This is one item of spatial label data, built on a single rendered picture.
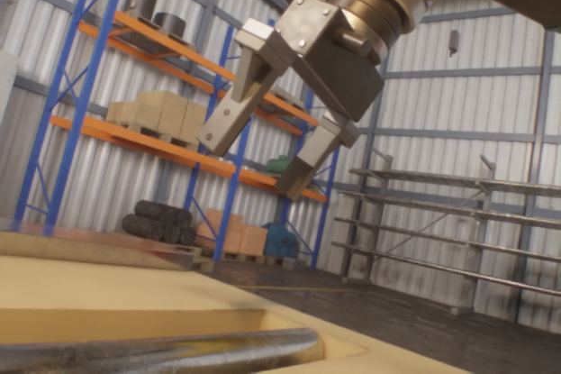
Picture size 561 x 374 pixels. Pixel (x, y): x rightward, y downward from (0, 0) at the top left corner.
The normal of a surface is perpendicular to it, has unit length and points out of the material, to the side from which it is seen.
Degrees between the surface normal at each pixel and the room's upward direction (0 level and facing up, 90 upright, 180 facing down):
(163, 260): 90
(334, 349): 90
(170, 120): 90
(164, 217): 90
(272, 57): 114
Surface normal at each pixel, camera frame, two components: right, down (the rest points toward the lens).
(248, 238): 0.75, 0.08
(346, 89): 0.65, 0.48
